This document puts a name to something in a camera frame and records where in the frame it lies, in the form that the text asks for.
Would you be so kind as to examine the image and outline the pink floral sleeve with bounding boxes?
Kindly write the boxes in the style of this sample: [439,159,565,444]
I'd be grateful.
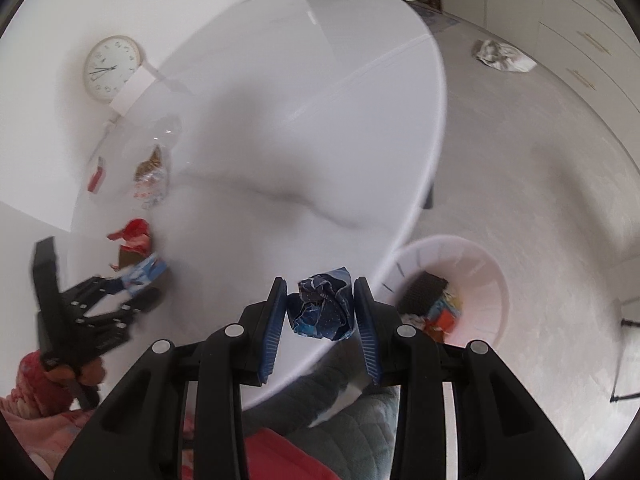
[1,350,94,479]

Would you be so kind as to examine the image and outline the small red white packet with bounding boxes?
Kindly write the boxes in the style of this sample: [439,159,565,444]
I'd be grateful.
[87,156,106,194]

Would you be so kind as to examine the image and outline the red torn wrapper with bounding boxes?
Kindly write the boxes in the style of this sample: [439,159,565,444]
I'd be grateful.
[106,218,152,271]

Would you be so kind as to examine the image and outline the round wall clock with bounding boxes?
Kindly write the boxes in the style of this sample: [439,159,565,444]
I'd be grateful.
[82,35,143,103]

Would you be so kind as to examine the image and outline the black stand legs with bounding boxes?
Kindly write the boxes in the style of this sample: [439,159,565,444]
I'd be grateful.
[610,298,639,403]

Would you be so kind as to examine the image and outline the teal quilted pants leg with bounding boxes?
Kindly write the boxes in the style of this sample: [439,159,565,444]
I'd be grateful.
[243,338,399,479]

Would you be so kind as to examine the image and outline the blue white red wrapper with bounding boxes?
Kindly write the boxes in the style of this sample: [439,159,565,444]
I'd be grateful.
[120,252,168,297]

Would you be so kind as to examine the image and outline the red snack wrapper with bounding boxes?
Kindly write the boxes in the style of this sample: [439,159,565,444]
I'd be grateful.
[423,292,462,342]

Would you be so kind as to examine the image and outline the white plastic trash bin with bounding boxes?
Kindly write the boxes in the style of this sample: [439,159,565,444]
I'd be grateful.
[374,235,509,347]

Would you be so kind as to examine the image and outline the person's left hand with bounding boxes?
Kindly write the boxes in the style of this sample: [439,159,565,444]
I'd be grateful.
[41,353,108,391]

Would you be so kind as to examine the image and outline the white box by clock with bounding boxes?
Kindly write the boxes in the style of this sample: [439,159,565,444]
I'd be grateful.
[110,65,156,116]

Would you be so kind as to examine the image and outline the white bag on floor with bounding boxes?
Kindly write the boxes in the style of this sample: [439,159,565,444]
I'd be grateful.
[472,39,537,73]

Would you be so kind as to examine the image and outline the clear bag with snacks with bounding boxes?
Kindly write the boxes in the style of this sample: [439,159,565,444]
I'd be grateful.
[134,145,169,209]

